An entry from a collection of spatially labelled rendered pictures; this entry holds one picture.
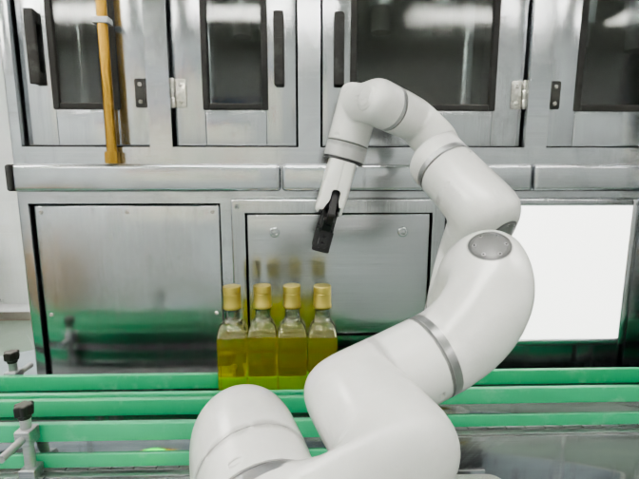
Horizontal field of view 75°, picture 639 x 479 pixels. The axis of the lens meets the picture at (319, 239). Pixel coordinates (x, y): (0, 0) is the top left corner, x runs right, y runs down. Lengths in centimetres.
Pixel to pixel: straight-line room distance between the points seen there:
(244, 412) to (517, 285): 28
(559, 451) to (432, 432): 70
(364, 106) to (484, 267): 35
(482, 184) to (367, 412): 33
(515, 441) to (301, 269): 54
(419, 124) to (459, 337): 43
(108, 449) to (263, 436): 53
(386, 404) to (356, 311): 64
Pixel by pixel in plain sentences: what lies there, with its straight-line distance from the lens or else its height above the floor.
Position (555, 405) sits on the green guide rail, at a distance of 99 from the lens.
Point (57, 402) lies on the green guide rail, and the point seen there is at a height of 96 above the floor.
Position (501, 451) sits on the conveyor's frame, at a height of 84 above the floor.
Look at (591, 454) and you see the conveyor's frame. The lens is 106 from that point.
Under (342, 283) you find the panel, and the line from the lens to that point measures 95.
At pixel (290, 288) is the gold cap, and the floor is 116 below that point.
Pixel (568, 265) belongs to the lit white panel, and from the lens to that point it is 110.
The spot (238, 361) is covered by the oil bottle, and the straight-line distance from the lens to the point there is 84.
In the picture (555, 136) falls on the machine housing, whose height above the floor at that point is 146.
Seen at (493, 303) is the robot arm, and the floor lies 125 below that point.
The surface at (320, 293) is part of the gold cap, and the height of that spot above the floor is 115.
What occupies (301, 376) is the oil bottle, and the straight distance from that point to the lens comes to 85.
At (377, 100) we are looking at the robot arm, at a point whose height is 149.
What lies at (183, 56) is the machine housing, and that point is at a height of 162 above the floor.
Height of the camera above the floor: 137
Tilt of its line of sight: 9 degrees down
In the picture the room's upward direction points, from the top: straight up
